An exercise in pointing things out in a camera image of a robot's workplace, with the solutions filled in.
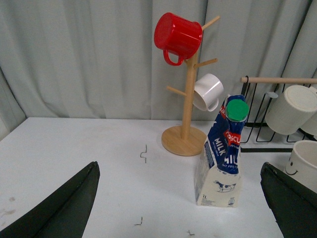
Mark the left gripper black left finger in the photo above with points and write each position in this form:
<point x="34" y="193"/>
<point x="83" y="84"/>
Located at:
<point x="63" y="214"/>

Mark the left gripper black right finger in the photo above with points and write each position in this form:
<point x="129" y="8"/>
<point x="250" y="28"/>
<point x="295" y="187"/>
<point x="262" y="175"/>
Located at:
<point x="294" y="206"/>

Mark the cream mug black handle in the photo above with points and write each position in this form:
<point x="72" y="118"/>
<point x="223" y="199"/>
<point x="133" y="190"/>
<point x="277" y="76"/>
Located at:
<point x="302" y="164"/>

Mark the blue milk carton green cap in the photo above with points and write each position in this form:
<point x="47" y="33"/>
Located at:
<point x="217" y="179"/>

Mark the cream mug right on rack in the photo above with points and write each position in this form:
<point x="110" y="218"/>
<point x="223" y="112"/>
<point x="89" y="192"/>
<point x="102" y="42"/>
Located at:
<point x="310" y="121"/>

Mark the cream mug on rack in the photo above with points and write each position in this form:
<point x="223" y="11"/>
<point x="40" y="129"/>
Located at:
<point x="310" y="121"/>
<point x="296" y="105"/>

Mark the cream mug left on rack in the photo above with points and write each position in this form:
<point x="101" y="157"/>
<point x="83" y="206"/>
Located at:
<point x="296" y="105"/>

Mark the wooden mug tree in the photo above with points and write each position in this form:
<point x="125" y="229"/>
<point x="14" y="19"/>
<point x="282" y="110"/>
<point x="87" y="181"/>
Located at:
<point x="185" y="140"/>

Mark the white mug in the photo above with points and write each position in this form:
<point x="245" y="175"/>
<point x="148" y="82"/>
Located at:
<point x="207" y="92"/>

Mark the red mug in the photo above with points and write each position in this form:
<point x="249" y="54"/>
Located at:
<point x="177" y="37"/>

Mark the black wire cup rack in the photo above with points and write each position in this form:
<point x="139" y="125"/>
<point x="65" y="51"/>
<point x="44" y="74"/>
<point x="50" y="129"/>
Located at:
<point x="260" y="93"/>

